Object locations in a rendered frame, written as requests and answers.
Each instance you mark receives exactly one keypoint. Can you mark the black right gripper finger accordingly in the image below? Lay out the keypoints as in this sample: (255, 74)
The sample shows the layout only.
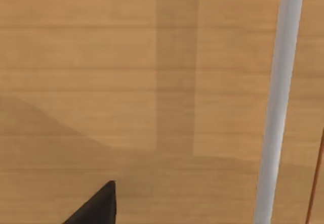
(100, 207)

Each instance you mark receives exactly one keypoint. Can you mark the wooden door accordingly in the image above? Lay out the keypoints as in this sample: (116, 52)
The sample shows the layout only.
(101, 69)

